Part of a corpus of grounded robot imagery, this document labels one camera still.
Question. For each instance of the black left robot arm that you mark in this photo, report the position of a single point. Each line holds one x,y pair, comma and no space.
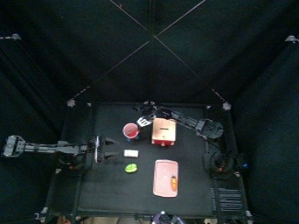
47,148

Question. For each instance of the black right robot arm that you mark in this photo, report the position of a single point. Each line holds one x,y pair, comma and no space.
210,129

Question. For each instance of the red plastic cup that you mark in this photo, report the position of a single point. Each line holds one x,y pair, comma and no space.
131,131

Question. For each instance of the small white block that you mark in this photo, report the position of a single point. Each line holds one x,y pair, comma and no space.
131,153

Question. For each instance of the wooden box with red drawer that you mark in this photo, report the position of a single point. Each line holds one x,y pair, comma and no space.
163,131

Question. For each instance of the green split toy vegetable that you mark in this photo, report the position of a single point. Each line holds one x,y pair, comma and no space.
131,168

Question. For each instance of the pink cutting board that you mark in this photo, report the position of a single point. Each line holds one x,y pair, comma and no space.
163,178

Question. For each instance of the orange toy carrot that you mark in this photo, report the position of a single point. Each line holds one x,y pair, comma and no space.
174,183

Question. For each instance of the white printed label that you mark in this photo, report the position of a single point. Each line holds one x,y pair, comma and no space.
230,199

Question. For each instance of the black frame post with foot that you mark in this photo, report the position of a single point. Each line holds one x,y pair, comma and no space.
150,103

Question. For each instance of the grey frame corner bracket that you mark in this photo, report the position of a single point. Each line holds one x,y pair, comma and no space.
43,210
226,106
291,38
71,102
249,215
15,36

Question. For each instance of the grey camera on mount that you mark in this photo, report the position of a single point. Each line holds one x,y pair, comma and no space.
167,218

